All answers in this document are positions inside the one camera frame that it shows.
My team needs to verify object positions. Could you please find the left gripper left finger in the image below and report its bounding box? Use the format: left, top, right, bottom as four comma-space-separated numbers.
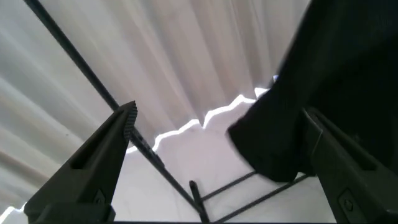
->
23, 100, 139, 223

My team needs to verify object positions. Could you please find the white curtain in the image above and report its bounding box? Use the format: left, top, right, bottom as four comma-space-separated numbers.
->
0, 0, 312, 215

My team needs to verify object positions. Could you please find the black clothes rack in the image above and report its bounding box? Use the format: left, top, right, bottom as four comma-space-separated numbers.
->
23, 0, 312, 223

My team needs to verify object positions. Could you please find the black garment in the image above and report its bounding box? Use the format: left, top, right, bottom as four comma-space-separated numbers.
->
225, 0, 398, 183

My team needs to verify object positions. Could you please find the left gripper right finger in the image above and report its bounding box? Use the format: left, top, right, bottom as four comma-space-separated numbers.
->
300, 107, 398, 223

